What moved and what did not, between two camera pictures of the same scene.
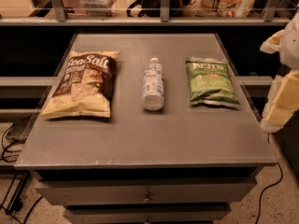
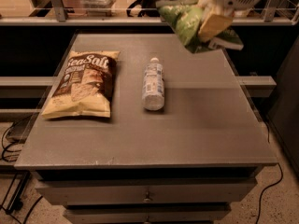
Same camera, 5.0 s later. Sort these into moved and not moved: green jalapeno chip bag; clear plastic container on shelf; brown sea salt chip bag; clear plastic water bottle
Moved: green jalapeno chip bag
Not moved: brown sea salt chip bag; clear plastic container on shelf; clear plastic water bottle
